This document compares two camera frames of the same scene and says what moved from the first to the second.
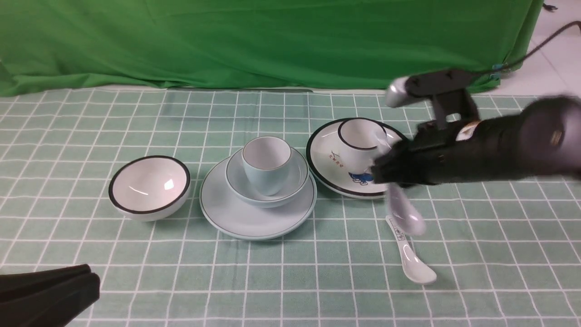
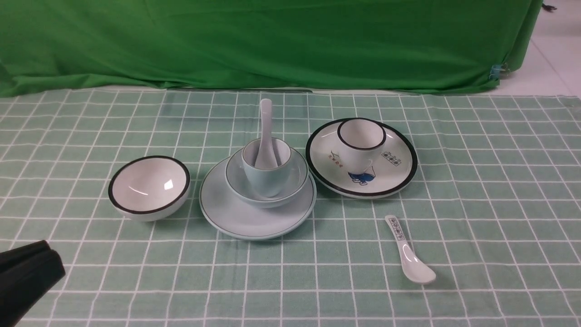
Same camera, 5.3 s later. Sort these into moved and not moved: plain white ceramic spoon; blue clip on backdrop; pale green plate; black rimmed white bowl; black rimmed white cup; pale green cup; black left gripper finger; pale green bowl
Moved: plain white ceramic spoon; black left gripper finger
Not moved: pale green plate; black rimmed white cup; blue clip on backdrop; pale green cup; pale green bowl; black rimmed white bowl
